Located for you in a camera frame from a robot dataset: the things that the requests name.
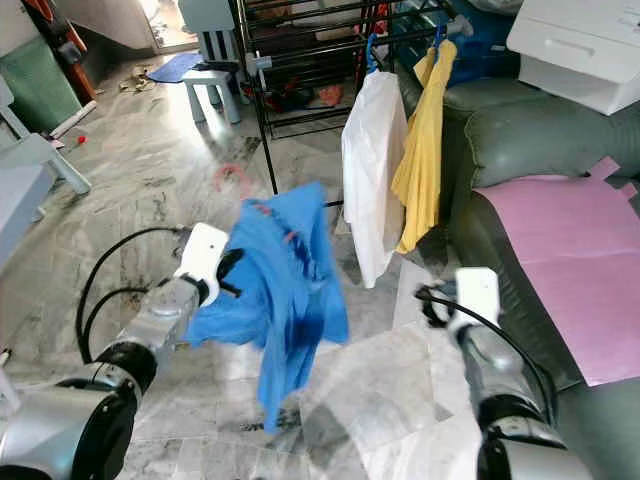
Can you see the blue t-shirt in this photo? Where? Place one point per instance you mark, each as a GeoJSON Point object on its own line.
{"type": "Point", "coordinates": [280, 300]}

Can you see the pink plastic hanger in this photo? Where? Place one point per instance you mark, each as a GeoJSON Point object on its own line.
{"type": "Point", "coordinates": [232, 167]}

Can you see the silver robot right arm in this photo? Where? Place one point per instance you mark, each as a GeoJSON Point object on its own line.
{"type": "Point", "coordinates": [510, 400]}

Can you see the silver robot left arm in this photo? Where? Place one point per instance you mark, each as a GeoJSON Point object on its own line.
{"type": "Point", "coordinates": [100, 400]}

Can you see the blue plastic hanger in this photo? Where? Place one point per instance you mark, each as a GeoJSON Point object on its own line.
{"type": "Point", "coordinates": [375, 50]}
{"type": "Point", "coordinates": [440, 36]}

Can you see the white shirt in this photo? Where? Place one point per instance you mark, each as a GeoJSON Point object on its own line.
{"type": "Point", "coordinates": [372, 180]}

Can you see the yellow shirt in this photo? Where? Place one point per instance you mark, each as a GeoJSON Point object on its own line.
{"type": "Point", "coordinates": [425, 150]}

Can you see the black metal drying rack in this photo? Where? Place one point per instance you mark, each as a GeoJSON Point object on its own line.
{"type": "Point", "coordinates": [260, 110]}

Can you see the pale blue child chair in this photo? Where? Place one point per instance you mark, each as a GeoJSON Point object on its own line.
{"type": "Point", "coordinates": [40, 155]}
{"type": "Point", "coordinates": [212, 80]}

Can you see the small red ball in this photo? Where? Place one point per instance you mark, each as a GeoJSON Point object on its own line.
{"type": "Point", "coordinates": [82, 143]}

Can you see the pale blue folding table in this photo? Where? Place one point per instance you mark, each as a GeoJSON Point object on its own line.
{"type": "Point", "coordinates": [20, 220]}

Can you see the blue floor mat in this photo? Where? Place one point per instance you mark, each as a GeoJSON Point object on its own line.
{"type": "Point", "coordinates": [175, 68]}

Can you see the white tube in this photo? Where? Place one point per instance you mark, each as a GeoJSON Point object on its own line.
{"type": "Point", "coordinates": [75, 118]}

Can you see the blue plastic crate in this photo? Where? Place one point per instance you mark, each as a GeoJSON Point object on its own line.
{"type": "Point", "coordinates": [480, 45]}

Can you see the green bin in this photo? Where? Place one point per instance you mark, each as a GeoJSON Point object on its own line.
{"type": "Point", "coordinates": [35, 85]}

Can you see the white printer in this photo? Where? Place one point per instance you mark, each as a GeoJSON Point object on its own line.
{"type": "Point", "coordinates": [575, 50]}

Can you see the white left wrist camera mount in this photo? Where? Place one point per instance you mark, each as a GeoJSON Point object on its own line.
{"type": "Point", "coordinates": [203, 260]}

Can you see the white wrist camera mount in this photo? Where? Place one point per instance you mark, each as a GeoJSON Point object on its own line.
{"type": "Point", "coordinates": [203, 260]}
{"type": "Point", "coordinates": [477, 297]}

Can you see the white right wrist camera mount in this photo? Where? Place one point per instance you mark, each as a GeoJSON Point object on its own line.
{"type": "Point", "coordinates": [477, 297]}

